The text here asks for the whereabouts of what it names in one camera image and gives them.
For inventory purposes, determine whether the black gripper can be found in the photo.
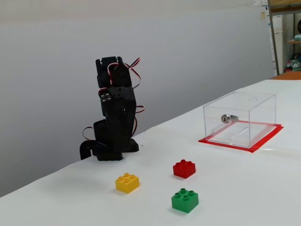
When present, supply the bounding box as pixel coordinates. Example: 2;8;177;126
98;63;138;143

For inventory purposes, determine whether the yellow lego brick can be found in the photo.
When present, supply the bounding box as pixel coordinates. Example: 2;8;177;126
115;173;140;194

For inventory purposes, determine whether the red lego brick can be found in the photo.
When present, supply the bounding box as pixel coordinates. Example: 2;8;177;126
173;159;196;179

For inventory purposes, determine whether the green lego brick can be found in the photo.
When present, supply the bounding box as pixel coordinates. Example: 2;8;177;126
171;187;199;214

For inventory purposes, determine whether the transparent plastic box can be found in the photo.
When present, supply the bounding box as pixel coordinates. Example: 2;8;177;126
203;91;277;148

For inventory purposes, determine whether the black table clamp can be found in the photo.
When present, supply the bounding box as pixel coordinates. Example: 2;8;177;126
79;140;110;161

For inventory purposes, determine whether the silver cam lock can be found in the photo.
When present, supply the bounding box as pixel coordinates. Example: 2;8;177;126
220;114;238;124

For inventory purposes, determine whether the metal shelf rack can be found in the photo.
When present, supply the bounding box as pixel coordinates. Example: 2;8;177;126
267;0;301;76

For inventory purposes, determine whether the orange table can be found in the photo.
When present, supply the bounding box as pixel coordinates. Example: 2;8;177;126
270;70;301;81

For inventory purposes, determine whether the white cabinet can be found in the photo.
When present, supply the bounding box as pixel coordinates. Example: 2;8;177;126
272;14;284;71

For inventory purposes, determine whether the red white base cable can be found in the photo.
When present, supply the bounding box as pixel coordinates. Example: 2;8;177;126
82;126;95;142

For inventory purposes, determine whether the looping red white arm cable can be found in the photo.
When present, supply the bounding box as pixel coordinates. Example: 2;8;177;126
122;57;146;137

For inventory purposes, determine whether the red white gripper servo cable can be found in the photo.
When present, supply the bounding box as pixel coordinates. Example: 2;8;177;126
98;63;120;94

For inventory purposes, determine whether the red tape frame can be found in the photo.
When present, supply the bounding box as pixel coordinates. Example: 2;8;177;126
198;120;285;154

